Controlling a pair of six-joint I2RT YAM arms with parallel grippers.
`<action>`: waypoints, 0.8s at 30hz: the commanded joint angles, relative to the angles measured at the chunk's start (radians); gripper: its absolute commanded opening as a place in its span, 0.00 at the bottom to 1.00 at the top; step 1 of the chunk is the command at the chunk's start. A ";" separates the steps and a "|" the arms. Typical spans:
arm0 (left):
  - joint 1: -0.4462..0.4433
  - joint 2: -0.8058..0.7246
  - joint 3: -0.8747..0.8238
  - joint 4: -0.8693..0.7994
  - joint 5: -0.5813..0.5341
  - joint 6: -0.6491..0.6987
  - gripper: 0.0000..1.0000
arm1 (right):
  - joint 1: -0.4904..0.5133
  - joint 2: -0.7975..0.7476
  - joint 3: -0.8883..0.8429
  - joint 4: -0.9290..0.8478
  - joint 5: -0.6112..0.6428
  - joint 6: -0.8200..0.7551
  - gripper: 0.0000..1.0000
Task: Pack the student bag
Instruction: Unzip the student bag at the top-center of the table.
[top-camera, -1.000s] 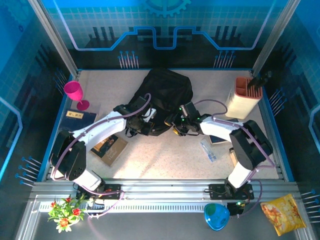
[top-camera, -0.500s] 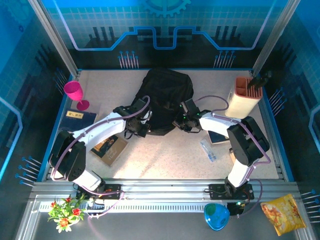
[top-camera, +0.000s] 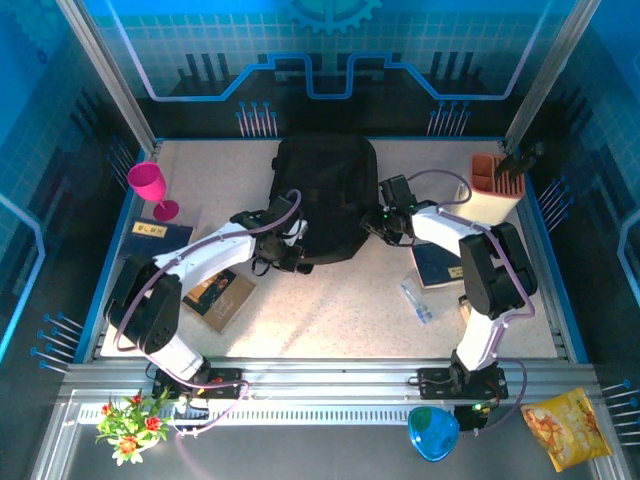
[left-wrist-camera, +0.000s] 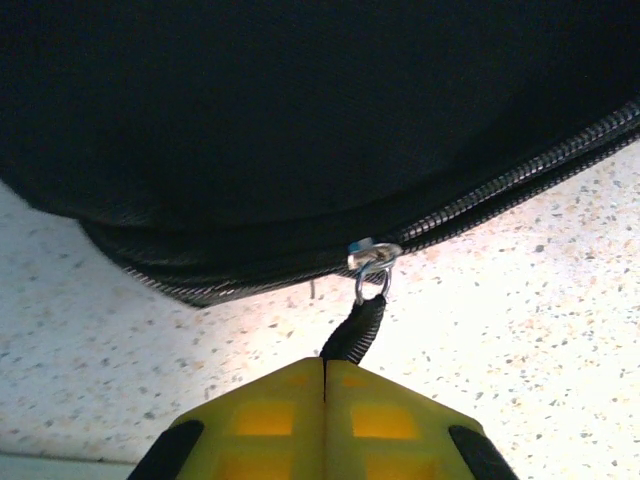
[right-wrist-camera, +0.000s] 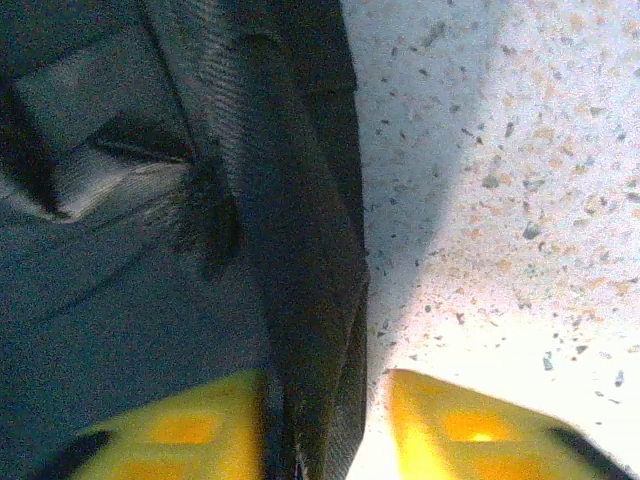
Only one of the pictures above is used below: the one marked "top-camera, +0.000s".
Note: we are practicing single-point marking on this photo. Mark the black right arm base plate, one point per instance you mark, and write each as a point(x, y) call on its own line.
point(435, 382)

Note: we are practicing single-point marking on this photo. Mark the dark blue book gold label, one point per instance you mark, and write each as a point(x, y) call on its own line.
point(435, 265)

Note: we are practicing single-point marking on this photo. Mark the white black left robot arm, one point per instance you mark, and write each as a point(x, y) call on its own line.
point(210, 250)

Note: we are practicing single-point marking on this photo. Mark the black controller box green light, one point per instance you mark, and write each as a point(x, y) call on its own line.
point(472, 417)

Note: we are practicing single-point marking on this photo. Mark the black student backpack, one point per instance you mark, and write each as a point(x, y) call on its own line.
point(325, 170)

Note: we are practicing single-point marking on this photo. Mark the white black controller box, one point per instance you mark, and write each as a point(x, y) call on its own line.
point(192, 412)

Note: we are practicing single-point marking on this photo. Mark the brown book with portrait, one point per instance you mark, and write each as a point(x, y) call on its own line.
point(225, 300)

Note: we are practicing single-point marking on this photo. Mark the pink plastic goblet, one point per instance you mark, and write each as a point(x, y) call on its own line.
point(146, 182)

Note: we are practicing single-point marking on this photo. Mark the aluminium frame post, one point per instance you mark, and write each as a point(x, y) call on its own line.
point(550, 75)
point(107, 75)

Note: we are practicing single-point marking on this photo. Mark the yellow snack bag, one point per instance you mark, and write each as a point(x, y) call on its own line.
point(565, 430)

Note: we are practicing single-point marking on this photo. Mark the aluminium front frame rail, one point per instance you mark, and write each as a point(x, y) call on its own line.
point(325, 375)

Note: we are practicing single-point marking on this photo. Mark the clear plastic pencil case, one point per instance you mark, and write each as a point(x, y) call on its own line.
point(416, 300)

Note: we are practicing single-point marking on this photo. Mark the blue plastic bowl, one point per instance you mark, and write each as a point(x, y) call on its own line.
point(432, 435)

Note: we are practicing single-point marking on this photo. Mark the artificial plant red flowers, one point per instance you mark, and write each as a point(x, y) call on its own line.
point(132, 425)

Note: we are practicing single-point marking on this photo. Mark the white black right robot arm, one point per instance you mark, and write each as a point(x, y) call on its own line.
point(440, 225)

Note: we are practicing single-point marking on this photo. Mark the cream knife block orange top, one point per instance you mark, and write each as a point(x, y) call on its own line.
point(492, 205)

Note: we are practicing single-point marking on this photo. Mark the dark blue book yellow lettering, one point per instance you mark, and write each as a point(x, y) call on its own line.
point(150, 239)

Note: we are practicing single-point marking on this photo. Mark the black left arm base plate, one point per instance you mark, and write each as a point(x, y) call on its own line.
point(225, 385)

